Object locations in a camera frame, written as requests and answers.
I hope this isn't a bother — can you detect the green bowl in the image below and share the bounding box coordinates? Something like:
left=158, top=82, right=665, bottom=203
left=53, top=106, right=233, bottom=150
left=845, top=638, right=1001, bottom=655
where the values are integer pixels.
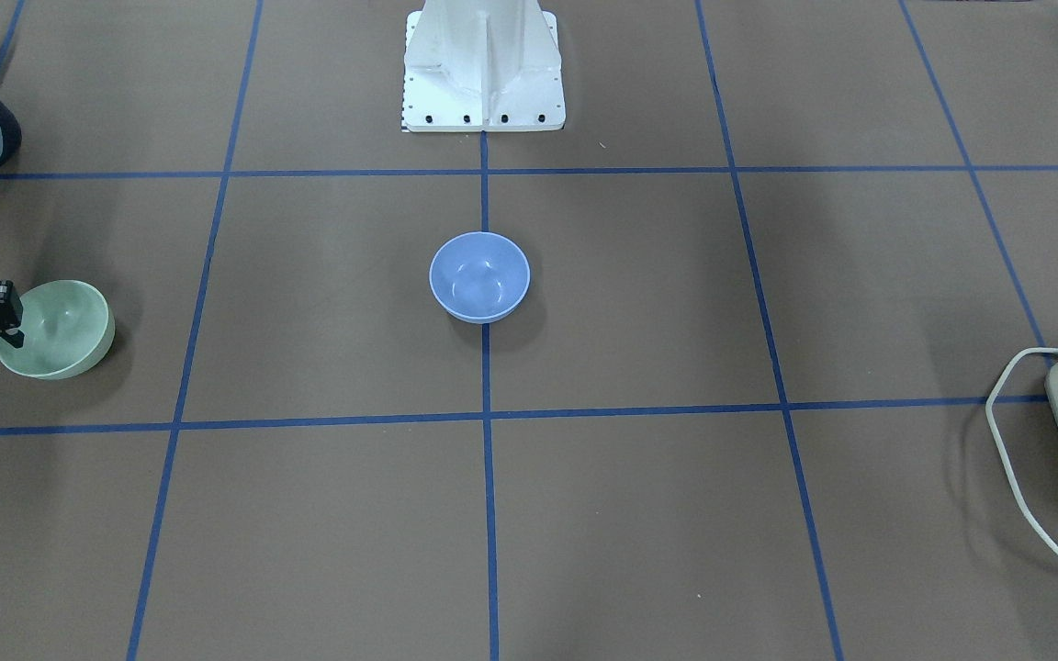
left=0, top=280, right=115, bottom=380

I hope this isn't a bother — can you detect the blue bowl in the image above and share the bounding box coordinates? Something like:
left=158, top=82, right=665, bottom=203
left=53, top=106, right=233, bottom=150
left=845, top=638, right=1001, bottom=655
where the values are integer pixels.
left=428, top=231, right=533, bottom=325

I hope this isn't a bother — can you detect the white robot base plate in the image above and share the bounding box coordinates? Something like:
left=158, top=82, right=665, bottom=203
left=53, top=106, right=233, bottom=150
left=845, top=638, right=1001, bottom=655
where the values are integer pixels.
left=400, top=1, right=567, bottom=133

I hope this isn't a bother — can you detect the white cable loop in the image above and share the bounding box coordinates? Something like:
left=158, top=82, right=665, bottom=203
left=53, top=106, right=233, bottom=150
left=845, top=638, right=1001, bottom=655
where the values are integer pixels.
left=985, top=347, right=1058, bottom=587

